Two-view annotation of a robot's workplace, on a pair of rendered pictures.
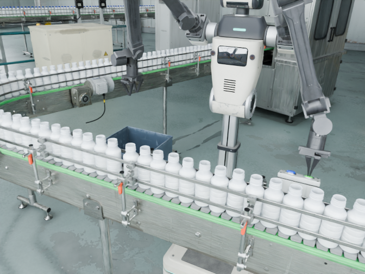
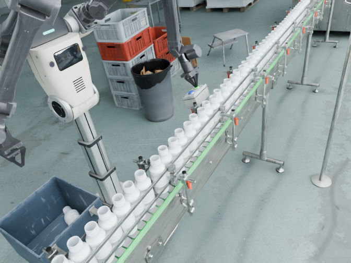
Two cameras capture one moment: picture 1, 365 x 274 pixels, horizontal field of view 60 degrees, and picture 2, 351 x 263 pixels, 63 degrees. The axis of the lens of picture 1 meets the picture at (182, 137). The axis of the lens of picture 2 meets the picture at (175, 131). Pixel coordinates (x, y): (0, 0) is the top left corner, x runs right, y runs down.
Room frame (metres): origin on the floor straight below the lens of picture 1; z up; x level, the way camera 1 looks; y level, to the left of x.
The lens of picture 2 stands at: (0.79, 0.95, 1.83)
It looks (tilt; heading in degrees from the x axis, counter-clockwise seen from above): 35 degrees down; 283
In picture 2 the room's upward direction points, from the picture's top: 10 degrees counter-clockwise
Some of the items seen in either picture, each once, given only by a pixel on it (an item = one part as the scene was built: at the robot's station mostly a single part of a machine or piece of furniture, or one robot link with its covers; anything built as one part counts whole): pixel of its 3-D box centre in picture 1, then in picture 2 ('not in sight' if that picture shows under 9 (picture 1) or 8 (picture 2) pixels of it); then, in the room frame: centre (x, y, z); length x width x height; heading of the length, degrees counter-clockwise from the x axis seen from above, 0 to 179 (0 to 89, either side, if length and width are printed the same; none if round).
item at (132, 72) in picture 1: (132, 70); (2, 138); (1.55, 0.26, 1.33); 0.10 x 0.07 x 0.07; 153
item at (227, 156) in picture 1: (226, 174); (99, 163); (1.56, -0.26, 0.74); 0.11 x 0.11 x 0.40; 65
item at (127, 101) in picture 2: not in sight; (137, 90); (1.97, -2.43, 0.11); 0.61 x 0.41 x 0.22; 70
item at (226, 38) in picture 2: not in sight; (227, 45); (0.73, -3.63, 0.21); 0.61 x 0.47 x 0.41; 118
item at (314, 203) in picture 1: (312, 213); (227, 94); (0.78, -0.40, 1.08); 0.06 x 0.06 x 0.17
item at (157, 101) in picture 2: not in sight; (155, 91); (1.59, -1.96, 0.32); 0.45 x 0.45 x 0.64
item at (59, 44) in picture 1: (75, 63); not in sight; (5.18, 1.79, 0.59); 1.10 x 0.62 x 1.18; 137
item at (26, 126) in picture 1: (27, 135); not in sight; (1.29, 0.70, 1.08); 0.06 x 0.06 x 0.17
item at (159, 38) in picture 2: not in sight; (155, 40); (1.76, -3.11, 0.55); 0.61 x 0.41 x 0.22; 68
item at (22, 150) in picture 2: (130, 86); (14, 155); (1.53, 0.27, 1.26); 0.07 x 0.07 x 0.09; 63
